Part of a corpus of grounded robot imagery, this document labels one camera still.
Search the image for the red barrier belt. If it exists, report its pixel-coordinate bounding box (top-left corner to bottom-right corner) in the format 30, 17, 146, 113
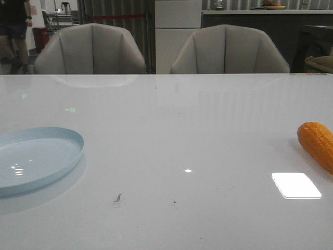
88, 14, 146, 20

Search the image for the beige cushion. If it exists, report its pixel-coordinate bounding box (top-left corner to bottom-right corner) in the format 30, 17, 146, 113
304, 55, 332, 73

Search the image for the left beige upholstered chair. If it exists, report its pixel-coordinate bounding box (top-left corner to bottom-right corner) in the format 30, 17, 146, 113
33, 23, 146, 74

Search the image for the beige upholstered chair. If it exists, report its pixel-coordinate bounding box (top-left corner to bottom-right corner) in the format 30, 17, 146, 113
33, 23, 146, 74
170, 24, 290, 74

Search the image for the orange plastic corn cob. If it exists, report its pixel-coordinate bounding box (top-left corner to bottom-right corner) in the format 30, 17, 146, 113
297, 121, 332, 174

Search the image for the fruit bowl on counter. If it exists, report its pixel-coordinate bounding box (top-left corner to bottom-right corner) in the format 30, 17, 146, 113
261, 0, 286, 10

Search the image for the red bin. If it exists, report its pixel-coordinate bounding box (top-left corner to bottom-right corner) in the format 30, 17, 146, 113
33, 27, 49, 53

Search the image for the person in dark shorts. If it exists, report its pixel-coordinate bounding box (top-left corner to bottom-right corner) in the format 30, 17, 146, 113
1, 0, 32, 74

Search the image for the white cabinet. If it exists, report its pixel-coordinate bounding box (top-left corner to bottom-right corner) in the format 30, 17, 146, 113
155, 1, 202, 74

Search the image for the light blue round plate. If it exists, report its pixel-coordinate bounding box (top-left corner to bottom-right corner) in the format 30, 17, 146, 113
1, 127, 84, 196

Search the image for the right beige upholstered chair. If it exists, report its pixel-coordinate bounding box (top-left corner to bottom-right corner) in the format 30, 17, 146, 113
170, 24, 290, 74

